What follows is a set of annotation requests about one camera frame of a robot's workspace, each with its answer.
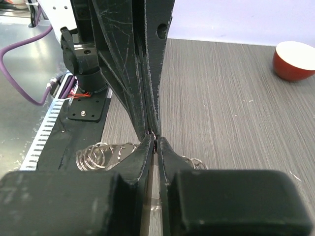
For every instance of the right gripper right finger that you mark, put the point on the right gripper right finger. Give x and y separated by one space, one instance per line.
227 202

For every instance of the red white bowl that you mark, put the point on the red white bowl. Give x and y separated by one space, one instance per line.
294 61

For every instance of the white slotted cable duct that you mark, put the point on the white slotted cable duct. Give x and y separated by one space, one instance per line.
42 135

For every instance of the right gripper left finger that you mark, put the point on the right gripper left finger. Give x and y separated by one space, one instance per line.
76 203

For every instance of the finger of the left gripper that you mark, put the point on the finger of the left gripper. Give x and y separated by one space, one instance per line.
157 17
116 22

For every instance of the black mounting plate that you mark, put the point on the black mounting plate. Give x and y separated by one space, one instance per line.
79 124

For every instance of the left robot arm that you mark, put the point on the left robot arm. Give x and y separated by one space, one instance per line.
85 52

